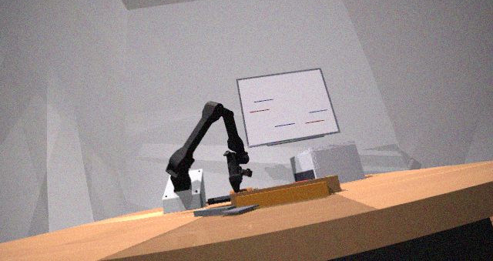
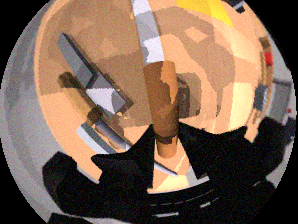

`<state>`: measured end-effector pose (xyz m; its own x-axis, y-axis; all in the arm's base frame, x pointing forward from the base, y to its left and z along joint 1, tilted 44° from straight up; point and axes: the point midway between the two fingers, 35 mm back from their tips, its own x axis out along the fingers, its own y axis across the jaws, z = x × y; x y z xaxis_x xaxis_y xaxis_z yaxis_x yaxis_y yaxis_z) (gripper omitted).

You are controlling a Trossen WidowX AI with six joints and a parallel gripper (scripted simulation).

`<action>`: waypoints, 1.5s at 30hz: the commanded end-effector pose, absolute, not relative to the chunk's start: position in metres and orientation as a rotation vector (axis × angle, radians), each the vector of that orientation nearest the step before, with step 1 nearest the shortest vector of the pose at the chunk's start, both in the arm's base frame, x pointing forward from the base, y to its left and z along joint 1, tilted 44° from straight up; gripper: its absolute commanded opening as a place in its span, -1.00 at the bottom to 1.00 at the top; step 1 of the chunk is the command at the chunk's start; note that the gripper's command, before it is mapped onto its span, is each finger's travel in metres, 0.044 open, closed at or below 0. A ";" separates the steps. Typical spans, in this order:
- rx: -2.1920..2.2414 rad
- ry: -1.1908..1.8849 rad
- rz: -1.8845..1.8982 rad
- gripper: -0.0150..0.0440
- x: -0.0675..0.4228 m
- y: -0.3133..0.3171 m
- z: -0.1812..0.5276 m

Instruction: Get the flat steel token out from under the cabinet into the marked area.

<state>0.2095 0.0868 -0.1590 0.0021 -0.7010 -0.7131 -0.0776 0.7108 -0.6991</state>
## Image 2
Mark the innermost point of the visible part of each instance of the red block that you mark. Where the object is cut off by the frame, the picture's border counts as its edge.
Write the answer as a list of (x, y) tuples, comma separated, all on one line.
[(268, 58)]

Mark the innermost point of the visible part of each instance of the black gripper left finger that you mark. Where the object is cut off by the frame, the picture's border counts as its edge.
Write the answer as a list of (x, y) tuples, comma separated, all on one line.
[(139, 160)]

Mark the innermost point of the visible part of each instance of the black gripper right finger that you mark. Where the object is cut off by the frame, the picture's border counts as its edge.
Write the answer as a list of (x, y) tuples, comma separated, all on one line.
[(204, 148)]

